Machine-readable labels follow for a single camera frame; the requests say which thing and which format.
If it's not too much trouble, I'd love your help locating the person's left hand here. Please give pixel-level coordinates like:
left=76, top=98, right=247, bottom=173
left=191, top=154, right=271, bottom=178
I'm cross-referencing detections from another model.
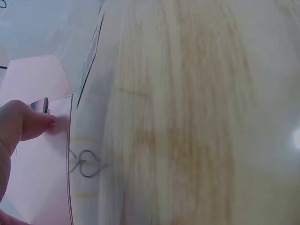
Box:
left=0, top=99, right=54, bottom=225

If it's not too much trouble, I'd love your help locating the pink paper envelope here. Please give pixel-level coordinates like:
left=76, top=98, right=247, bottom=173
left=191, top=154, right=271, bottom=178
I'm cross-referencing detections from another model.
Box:
left=0, top=54, right=74, bottom=225

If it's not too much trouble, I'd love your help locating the card with dark edge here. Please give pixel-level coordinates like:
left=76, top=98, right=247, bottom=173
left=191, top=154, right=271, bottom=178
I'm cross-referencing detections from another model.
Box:
left=30, top=97, right=49, bottom=115

